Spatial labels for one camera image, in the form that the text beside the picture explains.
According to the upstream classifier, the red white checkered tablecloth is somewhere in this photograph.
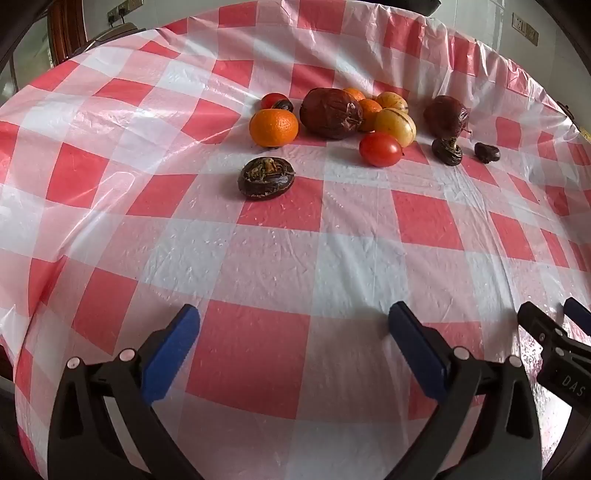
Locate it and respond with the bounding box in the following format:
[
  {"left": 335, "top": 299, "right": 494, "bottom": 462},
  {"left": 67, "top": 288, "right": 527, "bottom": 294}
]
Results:
[{"left": 0, "top": 0, "right": 591, "bottom": 480}]

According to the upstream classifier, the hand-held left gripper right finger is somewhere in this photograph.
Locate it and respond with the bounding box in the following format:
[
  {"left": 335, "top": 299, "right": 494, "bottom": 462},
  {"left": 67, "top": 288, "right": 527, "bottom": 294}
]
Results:
[{"left": 389, "top": 301, "right": 542, "bottom": 480}]

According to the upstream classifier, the wall socket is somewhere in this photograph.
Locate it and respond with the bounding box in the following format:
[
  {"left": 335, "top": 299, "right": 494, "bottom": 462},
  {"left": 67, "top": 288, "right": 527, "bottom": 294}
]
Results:
[
  {"left": 107, "top": 0, "right": 145, "bottom": 24},
  {"left": 512, "top": 13, "right": 540, "bottom": 46}
]

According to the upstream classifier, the yellow striped pepino melon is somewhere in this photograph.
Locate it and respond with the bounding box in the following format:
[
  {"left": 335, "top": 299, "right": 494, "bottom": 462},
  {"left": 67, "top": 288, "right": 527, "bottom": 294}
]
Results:
[
  {"left": 376, "top": 91, "right": 409, "bottom": 113},
  {"left": 374, "top": 107, "right": 417, "bottom": 148}
]

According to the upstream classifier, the large orange mandarin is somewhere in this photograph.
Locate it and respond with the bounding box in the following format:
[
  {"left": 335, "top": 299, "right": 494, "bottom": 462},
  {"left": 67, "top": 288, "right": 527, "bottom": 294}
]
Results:
[{"left": 249, "top": 108, "right": 299, "bottom": 148}]

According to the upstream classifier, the large dark water chestnut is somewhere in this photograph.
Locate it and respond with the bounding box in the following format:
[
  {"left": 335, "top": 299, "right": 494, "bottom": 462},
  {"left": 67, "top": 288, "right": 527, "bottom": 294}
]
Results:
[{"left": 238, "top": 156, "right": 296, "bottom": 200}]

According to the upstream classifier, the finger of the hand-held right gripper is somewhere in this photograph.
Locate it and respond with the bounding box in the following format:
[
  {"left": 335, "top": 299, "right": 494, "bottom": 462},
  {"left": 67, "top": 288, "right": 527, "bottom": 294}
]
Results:
[
  {"left": 517, "top": 301, "right": 570, "bottom": 352},
  {"left": 563, "top": 298, "right": 591, "bottom": 334}
]

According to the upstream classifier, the large dark red passion fruit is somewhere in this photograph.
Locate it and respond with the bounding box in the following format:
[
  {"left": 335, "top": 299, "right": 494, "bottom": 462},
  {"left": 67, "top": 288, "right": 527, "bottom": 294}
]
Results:
[{"left": 300, "top": 88, "right": 364, "bottom": 140}]

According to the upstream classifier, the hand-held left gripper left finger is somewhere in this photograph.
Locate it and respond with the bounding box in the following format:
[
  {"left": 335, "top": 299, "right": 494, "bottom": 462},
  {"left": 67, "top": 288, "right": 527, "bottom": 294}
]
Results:
[{"left": 47, "top": 304, "right": 204, "bottom": 480}]

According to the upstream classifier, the wooden door frame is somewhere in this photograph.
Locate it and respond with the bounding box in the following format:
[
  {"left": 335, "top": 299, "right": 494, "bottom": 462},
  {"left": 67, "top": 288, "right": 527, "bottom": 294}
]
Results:
[{"left": 50, "top": 0, "right": 88, "bottom": 65}]

